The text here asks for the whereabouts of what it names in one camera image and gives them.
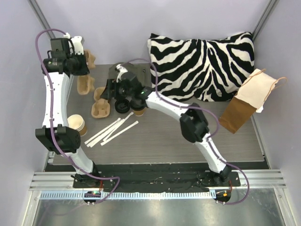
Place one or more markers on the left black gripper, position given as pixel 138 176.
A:
pixel 83 66

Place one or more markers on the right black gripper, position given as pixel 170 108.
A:
pixel 110 88

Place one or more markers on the brown paper coffee cup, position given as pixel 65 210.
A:
pixel 139 113

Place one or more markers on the black plastic cup lid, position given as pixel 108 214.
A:
pixel 122 106
pixel 137 104

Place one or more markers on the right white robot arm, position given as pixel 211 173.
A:
pixel 193 123

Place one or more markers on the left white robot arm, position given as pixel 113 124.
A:
pixel 65 58

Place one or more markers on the olive green folded cloth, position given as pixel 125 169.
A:
pixel 142 72

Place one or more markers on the stacked brown paper cups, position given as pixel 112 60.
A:
pixel 77 123

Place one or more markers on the zebra print pillow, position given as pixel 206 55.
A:
pixel 208 70

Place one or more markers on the brown paper bag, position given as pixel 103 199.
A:
pixel 236 114

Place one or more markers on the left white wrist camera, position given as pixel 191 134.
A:
pixel 74 45

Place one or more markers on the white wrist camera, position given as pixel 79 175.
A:
pixel 120 69
pixel 74 45

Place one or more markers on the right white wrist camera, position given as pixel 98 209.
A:
pixel 120 69

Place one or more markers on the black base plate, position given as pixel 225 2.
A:
pixel 156 178

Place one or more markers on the cream cloth drawstring bag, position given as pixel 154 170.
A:
pixel 257 87

